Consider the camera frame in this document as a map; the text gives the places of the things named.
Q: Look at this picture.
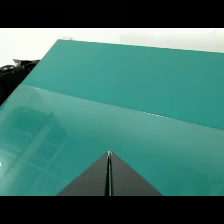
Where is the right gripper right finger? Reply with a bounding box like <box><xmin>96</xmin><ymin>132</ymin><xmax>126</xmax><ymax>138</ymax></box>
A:
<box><xmin>108</xmin><ymin>151</ymin><xmax>164</xmax><ymax>197</ymax></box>

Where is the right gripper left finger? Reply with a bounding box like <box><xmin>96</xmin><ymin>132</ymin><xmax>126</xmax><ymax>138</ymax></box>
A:
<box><xmin>57</xmin><ymin>151</ymin><xmax>110</xmax><ymax>197</ymax></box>

